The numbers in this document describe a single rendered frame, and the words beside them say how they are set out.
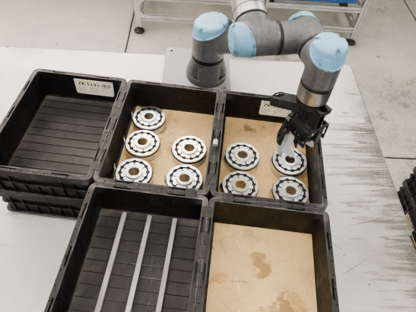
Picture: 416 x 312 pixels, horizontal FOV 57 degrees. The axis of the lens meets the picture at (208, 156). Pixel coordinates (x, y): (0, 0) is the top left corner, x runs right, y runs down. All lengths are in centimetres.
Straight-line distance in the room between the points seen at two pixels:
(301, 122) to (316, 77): 15
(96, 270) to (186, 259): 22
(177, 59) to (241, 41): 71
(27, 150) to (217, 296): 70
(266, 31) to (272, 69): 85
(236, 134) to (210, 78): 26
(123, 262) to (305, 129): 55
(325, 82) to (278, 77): 84
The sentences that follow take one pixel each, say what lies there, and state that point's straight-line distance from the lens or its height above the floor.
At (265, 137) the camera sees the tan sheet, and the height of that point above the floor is 83.
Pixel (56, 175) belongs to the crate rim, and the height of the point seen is 93.
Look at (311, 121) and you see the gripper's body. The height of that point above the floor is 110.
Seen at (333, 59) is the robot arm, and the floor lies 128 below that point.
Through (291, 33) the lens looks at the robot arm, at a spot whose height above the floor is 127.
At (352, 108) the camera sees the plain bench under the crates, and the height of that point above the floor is 70.
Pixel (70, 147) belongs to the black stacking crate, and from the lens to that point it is 123.
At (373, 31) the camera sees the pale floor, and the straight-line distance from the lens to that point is 360.
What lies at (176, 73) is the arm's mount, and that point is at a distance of 147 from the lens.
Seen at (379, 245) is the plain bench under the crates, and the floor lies 70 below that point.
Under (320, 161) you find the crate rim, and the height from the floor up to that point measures 93.
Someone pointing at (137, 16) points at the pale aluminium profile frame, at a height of 13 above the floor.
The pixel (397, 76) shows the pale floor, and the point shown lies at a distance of 319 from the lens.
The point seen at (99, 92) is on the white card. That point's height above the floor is 87.
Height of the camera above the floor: 174
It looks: 51 degrees down
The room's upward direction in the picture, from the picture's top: 6 degrees clockwise
